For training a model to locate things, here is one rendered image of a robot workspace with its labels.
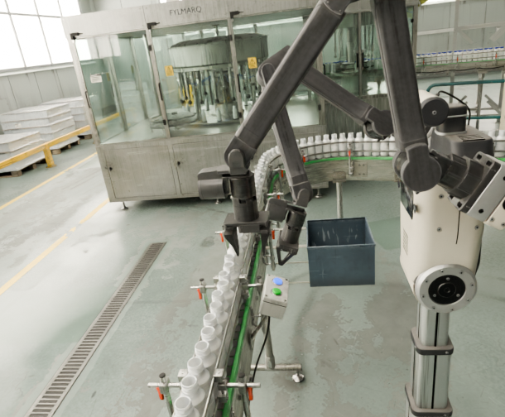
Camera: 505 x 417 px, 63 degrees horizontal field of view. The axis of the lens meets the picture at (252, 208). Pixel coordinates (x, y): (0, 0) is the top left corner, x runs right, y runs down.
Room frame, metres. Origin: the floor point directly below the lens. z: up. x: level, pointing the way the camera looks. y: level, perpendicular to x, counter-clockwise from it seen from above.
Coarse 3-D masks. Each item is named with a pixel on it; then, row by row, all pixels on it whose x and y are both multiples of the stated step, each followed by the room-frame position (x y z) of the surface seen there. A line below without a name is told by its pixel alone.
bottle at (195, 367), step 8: (192, 360) 0.81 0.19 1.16; (200, 360) 0.80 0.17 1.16; (192, 368) 0.78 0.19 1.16; (200, 368) 0.78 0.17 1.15; (200, 376) 0.78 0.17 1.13; (208, 376) 0.79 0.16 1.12; (200, 384) 0.77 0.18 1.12; (208, 384) 0.78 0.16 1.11; (208, 392) 0.78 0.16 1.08; (208, 408) 0.77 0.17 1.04
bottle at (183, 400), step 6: (180, 396) 0.69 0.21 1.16; (186, 396) 0.69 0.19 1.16; (180, 402) 0.69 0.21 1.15; (186, 402) 0.69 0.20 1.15; (180, 408) 0.69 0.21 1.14; (186, 408) 0.66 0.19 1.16; (192, 408) 0.68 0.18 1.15; (180, 414) 0.66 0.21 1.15; (186, 414) 0.66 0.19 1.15; (192, 414) 0.67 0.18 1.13; (198, 414) 0.68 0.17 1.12
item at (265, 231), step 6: (270, 222) 0.89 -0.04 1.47; (240, 228) 0.86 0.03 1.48; (246, 228) 0.85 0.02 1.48; (252, 228) 0.85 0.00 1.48; (258, 228) 0.85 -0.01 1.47; (264, 228) 0.85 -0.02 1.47; (270, 228) 0.87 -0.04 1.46; (264, 234) 0.85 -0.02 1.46; (264, 240) 0.85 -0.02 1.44; (264, 246) 0.86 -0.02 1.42; (264, 252) 0.87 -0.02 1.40
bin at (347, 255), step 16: (320, 224) 2.00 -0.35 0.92; (336, 224) 1.99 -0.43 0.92; (352, 224) 1.97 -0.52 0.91; (320, 240) 2.00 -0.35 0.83; (336, 240) 1.99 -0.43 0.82; (352, 240) 1.97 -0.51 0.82; (368, 240) 1.83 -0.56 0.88; (320, 256) 1.70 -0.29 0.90; (336, 256) 1.69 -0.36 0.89; (352, 256) 1.68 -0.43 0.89; (368, 256) 1.67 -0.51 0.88; (320, 272) 1.70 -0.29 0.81; (336, 272) 1.69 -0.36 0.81; (352, 272) 1.68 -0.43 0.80; (368, 272) 1.67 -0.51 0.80
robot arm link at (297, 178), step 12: (264, 72) 1.26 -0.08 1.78; (264, 84) 1.28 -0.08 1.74; (276, 120) 1.25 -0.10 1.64; (288, 120) 1.25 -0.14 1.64; (276, 132) 1.24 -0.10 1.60; (288, 132) 1.24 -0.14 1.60; (288, 144) 1.23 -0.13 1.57; (288, 156) 1.22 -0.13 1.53; (300, 156) 1.22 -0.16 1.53; (288, 168) 1.20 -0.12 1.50; (300, 168) 1.20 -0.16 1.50; (288, 180) 1.22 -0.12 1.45; (300, 180) 1.18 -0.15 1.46; (312, 192) 1.17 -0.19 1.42
